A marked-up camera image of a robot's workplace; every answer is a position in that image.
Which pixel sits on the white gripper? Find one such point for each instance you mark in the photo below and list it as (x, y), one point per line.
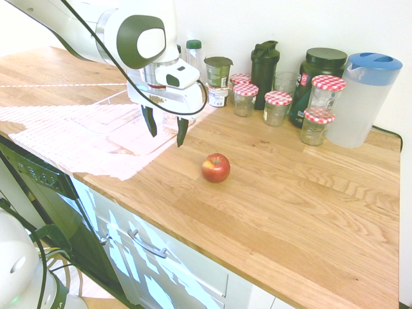
(174, 99)

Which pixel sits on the red apple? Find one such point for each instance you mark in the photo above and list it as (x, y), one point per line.
(216, 168)

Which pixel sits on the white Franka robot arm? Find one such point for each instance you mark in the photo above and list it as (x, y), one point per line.
(141, 19)

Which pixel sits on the clear plastic container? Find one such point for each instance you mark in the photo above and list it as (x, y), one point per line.
(106, 119)

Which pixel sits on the white yoghurt cup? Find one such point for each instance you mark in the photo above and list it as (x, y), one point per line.
(219, 96)

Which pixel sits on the green yoghurt cup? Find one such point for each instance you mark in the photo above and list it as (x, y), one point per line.
(218, 72)

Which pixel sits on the clear bottle with green cap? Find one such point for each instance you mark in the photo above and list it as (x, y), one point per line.
(194, 56)

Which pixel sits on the glass jar red checkered lid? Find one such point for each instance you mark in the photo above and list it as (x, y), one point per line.
(277, 109)
(325, 95)
(245, 101)
(313, 130)
(239, 78)

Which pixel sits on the black shaker bottle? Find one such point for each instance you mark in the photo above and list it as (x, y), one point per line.
(264, 71)

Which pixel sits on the clear drinking glass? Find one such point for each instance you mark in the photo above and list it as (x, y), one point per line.
(284, 82)

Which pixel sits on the black dishwasher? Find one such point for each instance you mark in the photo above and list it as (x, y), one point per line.
(58, 199)

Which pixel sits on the white cabinet drawer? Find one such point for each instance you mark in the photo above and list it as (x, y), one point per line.
(193, 267)

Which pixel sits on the black protein powder tub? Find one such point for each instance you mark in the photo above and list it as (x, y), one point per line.
(323, 62)

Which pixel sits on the translucent pitcher with blue lid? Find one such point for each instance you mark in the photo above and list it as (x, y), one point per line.
(363, 103)

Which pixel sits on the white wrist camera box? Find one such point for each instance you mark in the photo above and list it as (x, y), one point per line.
(180, 75)

